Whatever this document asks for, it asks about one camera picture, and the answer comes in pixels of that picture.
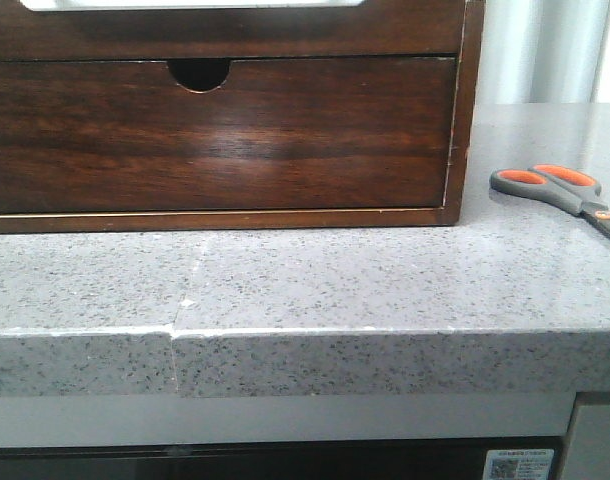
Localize dark wooden drawer cabinet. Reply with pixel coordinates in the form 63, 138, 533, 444
0, 1, 485, 233

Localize white plastic organizer tray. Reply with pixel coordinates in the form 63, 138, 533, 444
21, 0, 362, 12

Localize grey pleated curtain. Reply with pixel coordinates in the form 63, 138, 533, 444
477, 1, 610, 105

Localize dark under-counter appliance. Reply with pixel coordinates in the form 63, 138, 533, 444
0, 437, 562, 479

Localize white cabinet panel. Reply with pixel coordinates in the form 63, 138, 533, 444
559, 393, 610, 479

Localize orange grey handled scissors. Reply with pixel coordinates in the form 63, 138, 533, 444
489, 164, 610, 239

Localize white QR code sticker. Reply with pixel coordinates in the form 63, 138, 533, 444
482, 449, 554, 480

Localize wooden drawer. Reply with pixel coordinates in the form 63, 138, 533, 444
0, 1, 465, 62
0, 56, 456, 214

